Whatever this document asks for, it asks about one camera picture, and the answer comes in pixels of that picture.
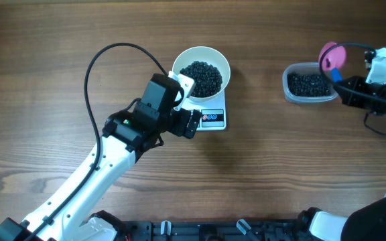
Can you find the clear plastic container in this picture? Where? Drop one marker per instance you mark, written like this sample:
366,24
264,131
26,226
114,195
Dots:
304,68

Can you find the black beans in bowl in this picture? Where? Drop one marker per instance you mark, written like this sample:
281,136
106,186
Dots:
207,78

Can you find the white digital kitchen scale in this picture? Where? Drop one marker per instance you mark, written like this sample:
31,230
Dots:
214,114

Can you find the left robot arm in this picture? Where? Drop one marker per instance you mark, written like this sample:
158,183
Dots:
127,135

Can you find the pink scoop with blue handle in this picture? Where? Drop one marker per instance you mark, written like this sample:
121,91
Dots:
333,62

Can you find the black beans in container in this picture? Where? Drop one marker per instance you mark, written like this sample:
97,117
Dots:
308,85

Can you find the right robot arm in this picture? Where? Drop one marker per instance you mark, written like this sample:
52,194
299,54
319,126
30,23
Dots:
368,222

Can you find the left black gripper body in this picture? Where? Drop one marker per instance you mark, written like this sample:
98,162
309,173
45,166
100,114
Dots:
190,124

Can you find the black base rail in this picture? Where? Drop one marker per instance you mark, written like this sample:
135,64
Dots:
278,230

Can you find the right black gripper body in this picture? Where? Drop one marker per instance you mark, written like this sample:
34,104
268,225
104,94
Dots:
344,92

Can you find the white bowl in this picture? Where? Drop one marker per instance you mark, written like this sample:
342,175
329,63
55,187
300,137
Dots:
204,54

